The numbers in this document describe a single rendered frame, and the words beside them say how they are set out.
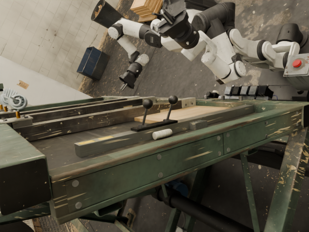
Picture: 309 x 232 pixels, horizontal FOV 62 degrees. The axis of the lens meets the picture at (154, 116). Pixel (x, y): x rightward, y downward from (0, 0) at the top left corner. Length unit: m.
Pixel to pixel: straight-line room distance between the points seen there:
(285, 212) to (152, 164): 0.82
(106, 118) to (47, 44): 5.29
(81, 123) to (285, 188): 1.01
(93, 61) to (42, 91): 1.27
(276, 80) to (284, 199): 1.25
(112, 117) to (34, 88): 3.84
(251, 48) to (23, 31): 5.35
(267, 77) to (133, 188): 1.95
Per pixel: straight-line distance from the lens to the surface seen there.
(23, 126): 1.25
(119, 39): 1.80
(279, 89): 2.32
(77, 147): 0.88
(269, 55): 1.99
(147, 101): 0.92
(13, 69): 5.07
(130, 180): 0.68
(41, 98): 5.17
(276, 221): 1.39
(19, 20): 6.50
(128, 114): 1.42
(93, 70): 5.72
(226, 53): 1.29
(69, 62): 6.65
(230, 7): 1.77
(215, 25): 1.30
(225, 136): 0.90
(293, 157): 1.40
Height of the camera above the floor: 2.05
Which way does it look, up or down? 35 degrees down
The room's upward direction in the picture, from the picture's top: 64 degrees counter-clockwise
